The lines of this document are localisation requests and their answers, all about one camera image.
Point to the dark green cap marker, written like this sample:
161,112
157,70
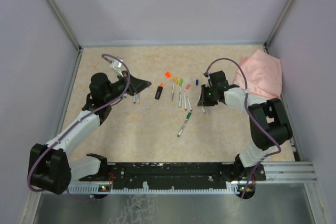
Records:
184,124

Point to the orange highlighter cap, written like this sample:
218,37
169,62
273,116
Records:
168,74

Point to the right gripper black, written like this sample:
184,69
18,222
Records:
203,100

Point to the pink cap paint marker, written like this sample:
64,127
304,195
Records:
185,101

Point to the lime cap white marker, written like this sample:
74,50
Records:
180,97

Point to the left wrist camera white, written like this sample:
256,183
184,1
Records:
116,65

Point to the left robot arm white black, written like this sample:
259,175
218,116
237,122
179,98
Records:
49,167

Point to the yellow marker pen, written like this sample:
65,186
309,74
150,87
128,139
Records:
172,92

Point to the black orange highlighter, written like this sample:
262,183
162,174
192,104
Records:
159,91

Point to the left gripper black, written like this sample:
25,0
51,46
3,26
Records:
136,85

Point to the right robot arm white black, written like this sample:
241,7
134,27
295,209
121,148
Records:
268,121

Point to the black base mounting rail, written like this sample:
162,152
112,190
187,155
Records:
208,175

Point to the pink cloth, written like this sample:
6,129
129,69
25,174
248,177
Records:
263,73

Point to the grey slotted cable duct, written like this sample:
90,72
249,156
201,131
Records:
103,189

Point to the blue cap white marker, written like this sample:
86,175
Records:
189,104

